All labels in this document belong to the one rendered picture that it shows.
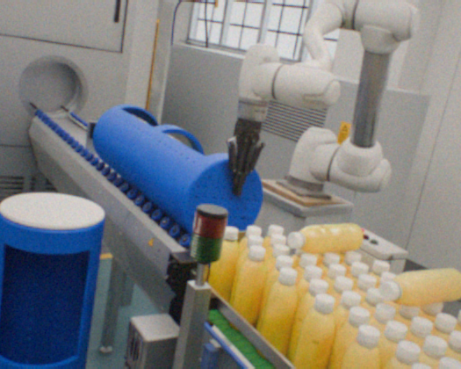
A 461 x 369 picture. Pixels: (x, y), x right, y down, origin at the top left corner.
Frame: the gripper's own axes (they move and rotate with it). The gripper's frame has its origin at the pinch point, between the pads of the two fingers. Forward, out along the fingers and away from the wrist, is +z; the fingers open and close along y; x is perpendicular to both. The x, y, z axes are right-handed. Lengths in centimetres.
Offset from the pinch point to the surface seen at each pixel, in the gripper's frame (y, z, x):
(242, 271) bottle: -18.2, 11.3, -35.5
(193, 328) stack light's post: -39, 15, -51
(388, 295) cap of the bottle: -5, 3, -67
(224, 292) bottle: -15.8, 21.7, -25.9
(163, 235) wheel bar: -13.3, 23.5, 17.6
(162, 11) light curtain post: 28, -48, 136
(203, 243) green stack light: -40, -3, -51
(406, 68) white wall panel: 237, -42, 161
